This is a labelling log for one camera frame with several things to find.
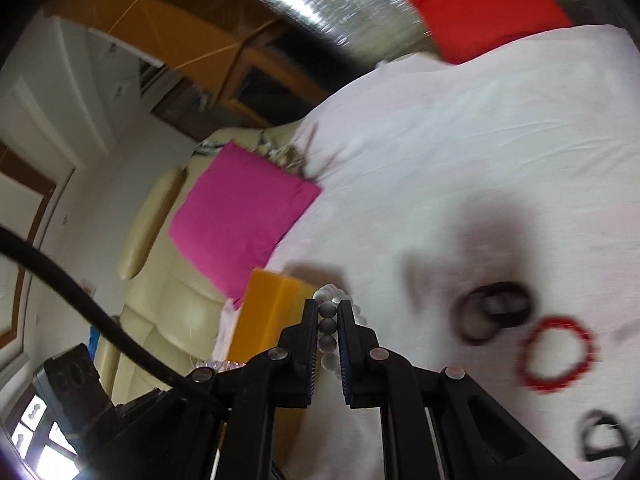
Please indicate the orange wooden desk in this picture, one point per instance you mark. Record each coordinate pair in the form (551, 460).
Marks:
(150, 15)

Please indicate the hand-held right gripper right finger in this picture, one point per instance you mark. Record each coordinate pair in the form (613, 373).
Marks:
(343, 350)

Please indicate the wooden cabinet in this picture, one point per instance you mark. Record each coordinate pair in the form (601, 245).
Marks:
(240, 65)

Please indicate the red pillow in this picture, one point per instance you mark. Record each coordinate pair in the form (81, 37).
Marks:
(475, 5)

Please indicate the black bangle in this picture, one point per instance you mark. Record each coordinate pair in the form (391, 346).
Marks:
(525, 310)
(587, 435)
(461, 327)

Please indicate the cream leather sofa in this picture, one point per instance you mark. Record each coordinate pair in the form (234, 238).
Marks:
(165, 300)

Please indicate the patterned beige cloth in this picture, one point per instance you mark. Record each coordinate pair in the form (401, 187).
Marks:
(287, 157)

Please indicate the orange box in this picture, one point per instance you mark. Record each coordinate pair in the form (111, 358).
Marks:
(270, 310)

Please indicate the blue cloth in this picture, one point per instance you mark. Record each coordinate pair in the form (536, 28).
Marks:
(93, 341)

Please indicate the white bed sheet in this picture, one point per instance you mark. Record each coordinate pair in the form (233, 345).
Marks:
(450, 160)

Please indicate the bright window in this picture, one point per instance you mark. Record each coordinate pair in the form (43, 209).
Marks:
(35, 412)

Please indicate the pink pillow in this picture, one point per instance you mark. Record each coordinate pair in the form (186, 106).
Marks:
(240, 220)

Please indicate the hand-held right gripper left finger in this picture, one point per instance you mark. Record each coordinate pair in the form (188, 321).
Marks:
(311, 342)

